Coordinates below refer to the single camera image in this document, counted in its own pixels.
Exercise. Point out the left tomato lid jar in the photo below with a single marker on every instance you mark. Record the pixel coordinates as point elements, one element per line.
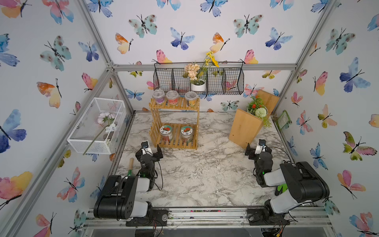
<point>166,132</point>

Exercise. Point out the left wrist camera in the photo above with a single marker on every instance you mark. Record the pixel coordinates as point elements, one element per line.
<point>146,149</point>

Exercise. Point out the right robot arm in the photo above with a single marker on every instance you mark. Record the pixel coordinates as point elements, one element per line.
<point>304,185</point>

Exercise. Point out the purple label seed jar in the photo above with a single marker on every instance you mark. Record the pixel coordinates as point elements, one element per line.
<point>159,96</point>

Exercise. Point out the black wire wall basket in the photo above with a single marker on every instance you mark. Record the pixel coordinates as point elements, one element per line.
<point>223,80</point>

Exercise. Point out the wooden planter box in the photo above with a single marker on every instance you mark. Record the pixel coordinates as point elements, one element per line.
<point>246,126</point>

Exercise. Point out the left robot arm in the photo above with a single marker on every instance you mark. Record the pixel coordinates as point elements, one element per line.
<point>117,199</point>

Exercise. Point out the white mesh wall basket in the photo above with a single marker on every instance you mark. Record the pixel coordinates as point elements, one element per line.
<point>87,127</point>

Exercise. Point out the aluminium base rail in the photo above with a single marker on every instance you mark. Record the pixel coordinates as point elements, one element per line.
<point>215,217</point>

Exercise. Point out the yellow label seed jar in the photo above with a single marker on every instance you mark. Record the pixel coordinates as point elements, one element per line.
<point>191,98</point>

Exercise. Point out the red label seed jar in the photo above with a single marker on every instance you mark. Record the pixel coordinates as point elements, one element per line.
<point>172,97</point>

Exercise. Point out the pink artificial flower stem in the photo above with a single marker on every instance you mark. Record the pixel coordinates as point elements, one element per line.
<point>107,121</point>

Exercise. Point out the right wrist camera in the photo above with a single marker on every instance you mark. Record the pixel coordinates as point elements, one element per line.
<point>261,146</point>

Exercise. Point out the tomato lid jar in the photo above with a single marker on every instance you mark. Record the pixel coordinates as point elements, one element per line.
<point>187,134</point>
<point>166,132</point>

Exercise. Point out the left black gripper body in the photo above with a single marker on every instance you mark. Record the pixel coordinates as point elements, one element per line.
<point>154,158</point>

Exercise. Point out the two-tier wooden shelf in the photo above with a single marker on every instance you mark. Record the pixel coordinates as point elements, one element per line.
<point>175,142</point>

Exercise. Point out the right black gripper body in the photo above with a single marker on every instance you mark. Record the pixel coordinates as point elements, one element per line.
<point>252,156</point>

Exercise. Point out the red green potted plant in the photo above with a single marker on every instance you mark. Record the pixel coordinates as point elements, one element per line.
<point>258,109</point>

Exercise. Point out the white pot with flowers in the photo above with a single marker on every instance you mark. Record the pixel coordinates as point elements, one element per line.
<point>197,73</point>

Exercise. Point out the right tomato lid jar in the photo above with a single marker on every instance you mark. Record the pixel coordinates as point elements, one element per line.
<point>187,134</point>

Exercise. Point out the small green framed sign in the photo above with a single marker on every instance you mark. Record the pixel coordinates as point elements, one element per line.
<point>283,121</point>

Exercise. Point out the green gardening glove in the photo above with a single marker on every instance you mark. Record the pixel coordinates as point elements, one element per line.
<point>281,189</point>

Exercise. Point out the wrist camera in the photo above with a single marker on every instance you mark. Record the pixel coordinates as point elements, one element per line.
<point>261,146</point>
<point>146,149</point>

